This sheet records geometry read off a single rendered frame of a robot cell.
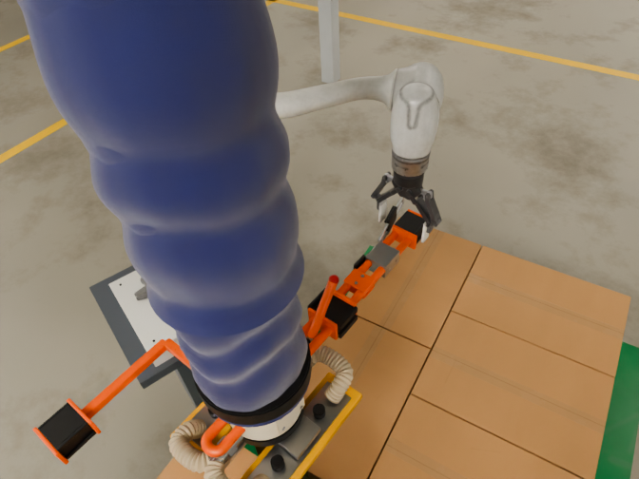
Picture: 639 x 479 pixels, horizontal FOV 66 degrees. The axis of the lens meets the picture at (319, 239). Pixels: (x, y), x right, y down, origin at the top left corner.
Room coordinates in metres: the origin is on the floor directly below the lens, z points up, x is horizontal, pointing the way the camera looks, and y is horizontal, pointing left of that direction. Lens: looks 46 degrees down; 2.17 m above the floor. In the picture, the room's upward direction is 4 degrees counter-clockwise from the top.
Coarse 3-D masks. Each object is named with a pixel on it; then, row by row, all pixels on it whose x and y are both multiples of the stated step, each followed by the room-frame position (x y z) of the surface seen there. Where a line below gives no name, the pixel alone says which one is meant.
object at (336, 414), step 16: (320, 384) 0.56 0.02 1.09; (320, 400) 0.51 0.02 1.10; (352, 400) 0.51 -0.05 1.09; (320, 416) 0.47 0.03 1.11; (336, 416) 0.47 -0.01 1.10; (320, 432) 0.44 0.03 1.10; (272, 448) 0.41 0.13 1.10; (320, 448) 0.41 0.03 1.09; (256, 464) 0.38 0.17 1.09; (272, 464) 0.37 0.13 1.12; (288, 464) 0.38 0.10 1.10; (304, 464) 0.38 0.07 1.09
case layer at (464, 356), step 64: (448, 256) 1.40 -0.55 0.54; (512, 256) 1.37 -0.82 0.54; (384, 320) 1.09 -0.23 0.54; (448, 320) 1.07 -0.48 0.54; (512, 320) 1.05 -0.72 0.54; (576, 320) 1.03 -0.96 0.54; (384, 384) 0.82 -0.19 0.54; (448, 384) 0.80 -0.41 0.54; (512, 384) 0.79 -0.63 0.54; (576, 384) 0.77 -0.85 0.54; (256, 448) 0.67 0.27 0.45; (384, 448) 0.60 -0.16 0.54; (448, 448) 0.59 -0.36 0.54; (512, 448) 0.57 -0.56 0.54; (576, 448) 0.56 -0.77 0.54
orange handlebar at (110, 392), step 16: (384, 240) 0.89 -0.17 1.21; (352, 272) 0.79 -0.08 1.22; (384, 272) 0.79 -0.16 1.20; (352, 288) 0.76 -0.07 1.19; (368, 288) 0.74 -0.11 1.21; (320, 336) 0.61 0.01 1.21; (160, 352) 0.61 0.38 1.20; (176, 352) 0.60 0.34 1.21; (128, 368) 0.57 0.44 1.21; (144, 368) 0.57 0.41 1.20; (112, 384) 0.53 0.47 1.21; (96, 400) 0.49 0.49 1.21; (208, 432) 0.41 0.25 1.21; (240, 432) 0.41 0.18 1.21; (208, 448) 0.38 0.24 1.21; (224, 448) 0.38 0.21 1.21
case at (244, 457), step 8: (240, 456) 0.46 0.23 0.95; (248, 456) 0.45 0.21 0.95; (256, 456) 0.45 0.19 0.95; (168, 464) 0.45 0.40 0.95; (176, 464) 0.45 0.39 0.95; (232, 464) 0.44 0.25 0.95; (240, 464) 0.44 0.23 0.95; (248, 464) 0.44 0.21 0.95; (168, 472) 0.43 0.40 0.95; (176, 472) 0.43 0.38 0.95; (184, 472) 0.43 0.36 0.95; (192, 472) 0.43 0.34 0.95; (232, 472) 0.42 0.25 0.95; (240, 472) 0.42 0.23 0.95
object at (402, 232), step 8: (408, 216) 0.97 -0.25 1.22; (416, 216) 0.96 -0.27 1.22; (400, 224) 0.93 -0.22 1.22; (408, 224) 0.93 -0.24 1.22; (416, 224) 0.93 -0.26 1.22; (400, 232) 0.91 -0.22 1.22; (408, 232) 0.90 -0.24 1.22; (416, 232) 0.90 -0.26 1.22; (400, 240) 0.91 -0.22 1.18; (416, 240) 0.91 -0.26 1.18
